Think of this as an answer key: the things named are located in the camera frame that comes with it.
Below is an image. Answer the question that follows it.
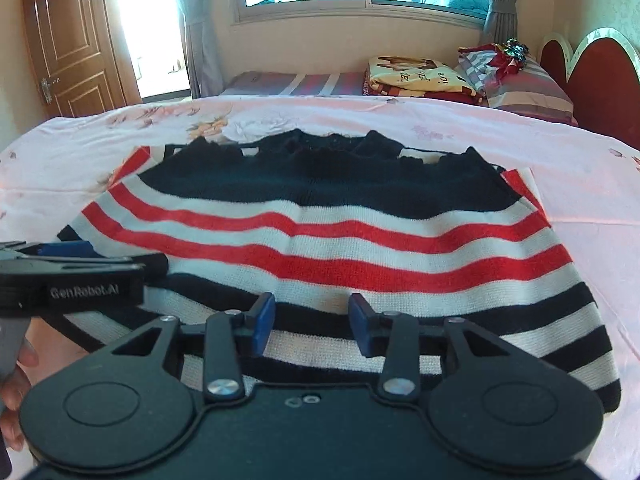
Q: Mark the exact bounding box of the striped knit sweater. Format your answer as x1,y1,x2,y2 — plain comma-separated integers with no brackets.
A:
54,130,620,412

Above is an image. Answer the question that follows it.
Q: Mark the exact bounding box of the person's left hand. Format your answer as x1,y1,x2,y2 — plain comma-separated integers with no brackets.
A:
1,339,39,452

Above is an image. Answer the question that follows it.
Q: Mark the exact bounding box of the pink floral bed sheet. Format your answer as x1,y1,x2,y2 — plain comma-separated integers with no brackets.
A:
1,96,639,479

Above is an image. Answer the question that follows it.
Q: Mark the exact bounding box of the brown wooden door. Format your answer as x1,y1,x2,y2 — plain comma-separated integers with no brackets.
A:
22,0,142,118

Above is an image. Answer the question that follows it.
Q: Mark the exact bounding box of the striped mattress cover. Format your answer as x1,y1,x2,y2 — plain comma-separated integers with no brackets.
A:
222,70,364,96

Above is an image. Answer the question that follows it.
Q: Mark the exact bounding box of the yellow red folded blanket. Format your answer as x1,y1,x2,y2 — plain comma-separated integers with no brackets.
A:
363,55,483,105

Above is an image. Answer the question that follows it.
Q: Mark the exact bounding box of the striped pillow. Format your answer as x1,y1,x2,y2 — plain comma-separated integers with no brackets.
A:
457,50,578,126

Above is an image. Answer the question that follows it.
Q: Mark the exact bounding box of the red folded cloth with bow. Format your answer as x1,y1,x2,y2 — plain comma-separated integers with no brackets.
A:
458,38,529,81

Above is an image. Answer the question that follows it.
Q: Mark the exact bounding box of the grey left curtain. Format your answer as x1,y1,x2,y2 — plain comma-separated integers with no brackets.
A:
178,0,224,99

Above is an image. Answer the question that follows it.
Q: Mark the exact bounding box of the red heart-shaped headboard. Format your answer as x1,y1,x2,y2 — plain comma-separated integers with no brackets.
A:
538,27,640,148

